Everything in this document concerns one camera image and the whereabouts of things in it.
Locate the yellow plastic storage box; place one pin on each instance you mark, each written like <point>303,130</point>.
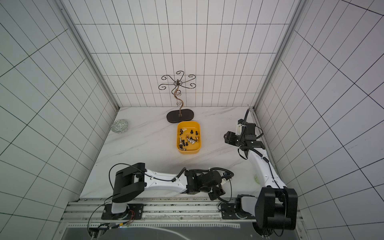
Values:
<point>191,148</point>

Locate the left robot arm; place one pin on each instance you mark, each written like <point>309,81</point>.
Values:
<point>124,192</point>

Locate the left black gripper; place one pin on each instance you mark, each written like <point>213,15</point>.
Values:
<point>217,193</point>

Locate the metal jewelry stand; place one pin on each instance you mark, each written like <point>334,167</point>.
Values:
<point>178,82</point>

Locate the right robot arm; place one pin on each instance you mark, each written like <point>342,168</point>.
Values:
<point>274,209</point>

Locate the green glass cup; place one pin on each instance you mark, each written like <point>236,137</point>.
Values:
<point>256,179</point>

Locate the aluminium mounting rail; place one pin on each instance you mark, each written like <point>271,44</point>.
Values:
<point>158,210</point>

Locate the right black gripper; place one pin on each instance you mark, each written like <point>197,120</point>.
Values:
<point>231,138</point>

